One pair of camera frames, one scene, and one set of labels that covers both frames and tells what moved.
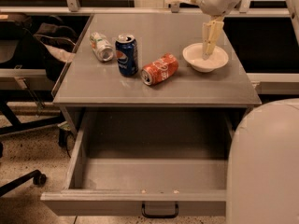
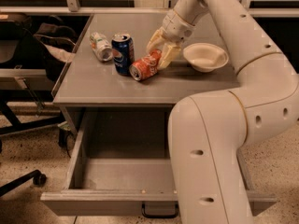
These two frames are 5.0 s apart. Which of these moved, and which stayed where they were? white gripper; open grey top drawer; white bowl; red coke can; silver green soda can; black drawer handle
Moved: red coke can; white gripper
Stayed: silver green soda can; open grey top drawer; black drawer handle; white bowl
